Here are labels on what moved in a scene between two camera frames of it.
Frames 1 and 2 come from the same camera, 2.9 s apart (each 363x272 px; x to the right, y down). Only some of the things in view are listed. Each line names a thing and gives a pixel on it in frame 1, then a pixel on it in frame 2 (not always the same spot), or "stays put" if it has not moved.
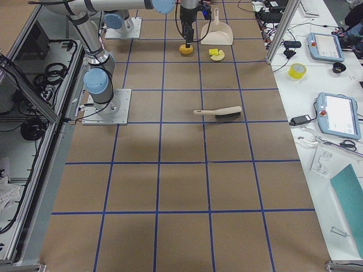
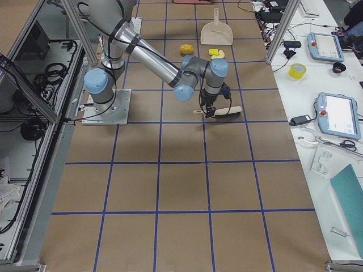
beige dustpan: x=216 y=33 stays put
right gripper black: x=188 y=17 -> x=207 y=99
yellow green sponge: x=213 y=51 stays put
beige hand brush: x=231 y=112 stays put
